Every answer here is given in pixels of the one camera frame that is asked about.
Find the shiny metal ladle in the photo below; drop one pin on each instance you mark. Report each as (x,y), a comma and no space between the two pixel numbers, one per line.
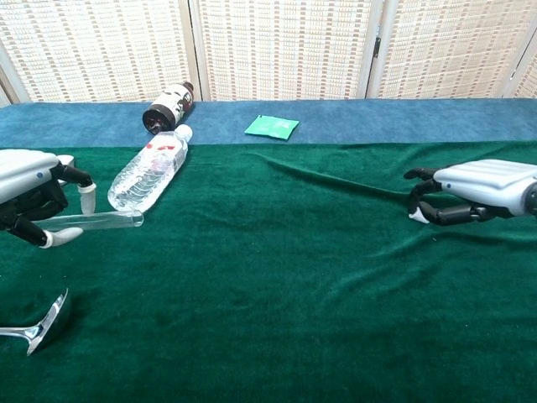
(52,321)

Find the blue table cloth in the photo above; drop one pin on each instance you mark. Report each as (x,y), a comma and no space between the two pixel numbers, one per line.
(377,121)

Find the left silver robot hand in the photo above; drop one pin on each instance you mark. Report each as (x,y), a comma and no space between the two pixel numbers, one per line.
(25,172)

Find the green foil packet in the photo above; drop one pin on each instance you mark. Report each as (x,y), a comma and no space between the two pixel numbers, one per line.
(272,127)

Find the dark brown glass bottle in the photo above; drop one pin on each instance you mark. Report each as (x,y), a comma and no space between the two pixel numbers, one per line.
(168,109)

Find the transparent glass test tube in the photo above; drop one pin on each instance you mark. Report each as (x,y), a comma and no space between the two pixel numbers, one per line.
(117,218)

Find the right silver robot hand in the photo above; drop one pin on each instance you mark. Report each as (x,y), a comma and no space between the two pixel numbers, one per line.
(486,180)

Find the dark green velvet cloth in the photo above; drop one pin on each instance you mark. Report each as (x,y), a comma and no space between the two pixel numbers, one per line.
(268,294)

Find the small white stopper cap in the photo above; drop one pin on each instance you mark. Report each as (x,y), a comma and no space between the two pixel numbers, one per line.
(418,216)

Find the clear plastic water bottle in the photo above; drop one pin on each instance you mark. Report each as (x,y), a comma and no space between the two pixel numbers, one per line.
(142,176)

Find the woven folding screen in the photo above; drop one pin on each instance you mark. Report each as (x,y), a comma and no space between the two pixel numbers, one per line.
(285,46)

